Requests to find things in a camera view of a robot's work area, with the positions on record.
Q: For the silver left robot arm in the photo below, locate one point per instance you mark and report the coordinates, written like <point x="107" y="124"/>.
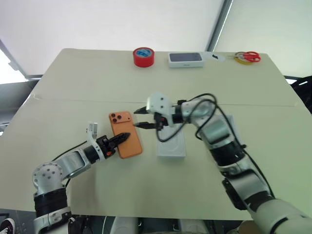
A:
<point x="73" y="161"/>

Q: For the orange smartphone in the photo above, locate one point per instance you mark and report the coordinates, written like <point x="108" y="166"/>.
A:
<point x="125" y="143"/>

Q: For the white box with dark print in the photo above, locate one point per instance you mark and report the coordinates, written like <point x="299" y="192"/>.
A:
<point x="185" y="59"/>

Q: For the grey window frame post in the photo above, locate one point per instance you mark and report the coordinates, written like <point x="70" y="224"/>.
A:
<point x="218" y="24"/>
<point x="14" y="63"/>

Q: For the white robot body shell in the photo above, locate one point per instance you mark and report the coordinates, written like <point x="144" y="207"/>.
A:
<point x="124" y="225"/>

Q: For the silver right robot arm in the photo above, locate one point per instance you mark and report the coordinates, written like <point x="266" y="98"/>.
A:
<point x="246" y="175"/>

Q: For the clear plastic bag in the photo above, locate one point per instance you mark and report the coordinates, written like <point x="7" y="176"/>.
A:
<point x="214" y="56"/>

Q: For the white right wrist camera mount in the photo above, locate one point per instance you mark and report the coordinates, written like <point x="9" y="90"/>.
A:
<point x="158" y="103"/>

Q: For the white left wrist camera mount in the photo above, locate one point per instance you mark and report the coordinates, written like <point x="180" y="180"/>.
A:
<point x="91" y="133"/>

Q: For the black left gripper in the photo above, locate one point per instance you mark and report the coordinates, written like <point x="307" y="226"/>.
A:
<point x="107" y="146"/>

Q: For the black and white shoe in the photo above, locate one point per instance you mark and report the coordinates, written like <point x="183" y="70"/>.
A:
<point x="7" y="225"/>

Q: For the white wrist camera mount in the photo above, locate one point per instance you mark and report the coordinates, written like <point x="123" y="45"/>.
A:
<point x="158" y="103"/>
<point x="91" y="133"/>

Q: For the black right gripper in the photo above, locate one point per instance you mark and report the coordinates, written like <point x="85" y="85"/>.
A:
<point x="161" y="120"/>

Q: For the red tape roll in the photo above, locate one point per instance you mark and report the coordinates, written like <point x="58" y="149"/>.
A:
<point x="143" y="57"/>

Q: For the yellow tape roll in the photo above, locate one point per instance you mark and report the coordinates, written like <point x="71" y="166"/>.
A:
<point x="240" y="61"/>

